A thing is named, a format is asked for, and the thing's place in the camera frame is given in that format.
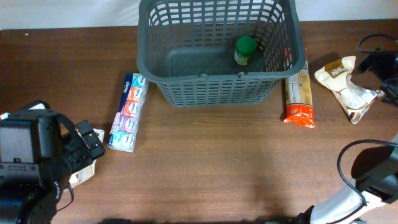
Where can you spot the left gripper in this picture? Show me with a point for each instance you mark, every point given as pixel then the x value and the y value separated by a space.
pixel 76 143

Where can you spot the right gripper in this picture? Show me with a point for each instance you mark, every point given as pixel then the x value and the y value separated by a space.
pixel 377 68

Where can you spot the brown white snack bag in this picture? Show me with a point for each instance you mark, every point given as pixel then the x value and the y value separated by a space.
pixel 83 175

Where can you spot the white brown panko bag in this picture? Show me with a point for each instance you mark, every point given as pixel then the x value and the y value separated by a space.
pixel 355 100

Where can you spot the orange pasta package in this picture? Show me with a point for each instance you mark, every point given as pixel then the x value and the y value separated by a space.
pixel 298 97

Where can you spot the green lidded glass jar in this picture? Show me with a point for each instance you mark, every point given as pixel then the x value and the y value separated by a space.
pixel 245 49

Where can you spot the grey plastic shopping basket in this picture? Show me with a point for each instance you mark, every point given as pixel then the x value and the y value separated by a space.
pixel 187 49

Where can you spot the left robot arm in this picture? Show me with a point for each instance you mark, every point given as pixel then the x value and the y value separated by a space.
pixel 40 150

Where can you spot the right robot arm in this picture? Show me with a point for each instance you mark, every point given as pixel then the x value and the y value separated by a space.
pixel 374 171

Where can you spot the Kleenex tissue multipack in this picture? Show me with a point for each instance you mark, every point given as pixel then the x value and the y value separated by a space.
pixel 125 125

